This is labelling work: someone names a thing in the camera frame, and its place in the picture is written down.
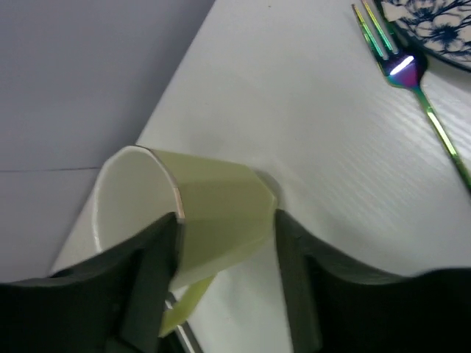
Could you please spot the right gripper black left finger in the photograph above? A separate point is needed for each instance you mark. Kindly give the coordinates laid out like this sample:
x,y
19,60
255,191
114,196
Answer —
x,y
112,302

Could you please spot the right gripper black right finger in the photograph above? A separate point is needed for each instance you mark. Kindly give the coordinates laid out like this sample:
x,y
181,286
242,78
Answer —
x,y
335,303

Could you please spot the pale yellow cup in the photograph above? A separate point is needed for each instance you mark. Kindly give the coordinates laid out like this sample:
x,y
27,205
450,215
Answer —
x,y
226,211

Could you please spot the blue white patterned plate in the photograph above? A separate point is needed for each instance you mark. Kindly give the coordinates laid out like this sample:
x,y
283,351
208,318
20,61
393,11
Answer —
x,y
440,28

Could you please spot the iridescent green fork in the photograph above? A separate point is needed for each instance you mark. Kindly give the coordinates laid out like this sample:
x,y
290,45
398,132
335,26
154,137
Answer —
x,y
404,67

